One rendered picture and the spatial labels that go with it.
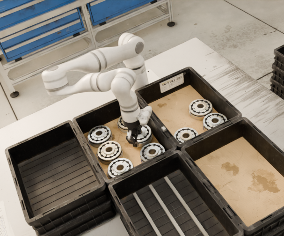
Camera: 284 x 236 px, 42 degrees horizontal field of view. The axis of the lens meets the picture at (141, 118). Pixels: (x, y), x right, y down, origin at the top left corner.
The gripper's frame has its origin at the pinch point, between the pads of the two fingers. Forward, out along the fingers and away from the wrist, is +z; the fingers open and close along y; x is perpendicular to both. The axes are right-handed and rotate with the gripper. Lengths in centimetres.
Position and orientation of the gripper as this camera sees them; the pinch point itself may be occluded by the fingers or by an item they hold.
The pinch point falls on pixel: (137, 139)
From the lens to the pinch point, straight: 153.0
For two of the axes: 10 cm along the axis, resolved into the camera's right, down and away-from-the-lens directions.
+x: 9.4, 1.2, -3.1
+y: -3.0, 7.1, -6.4
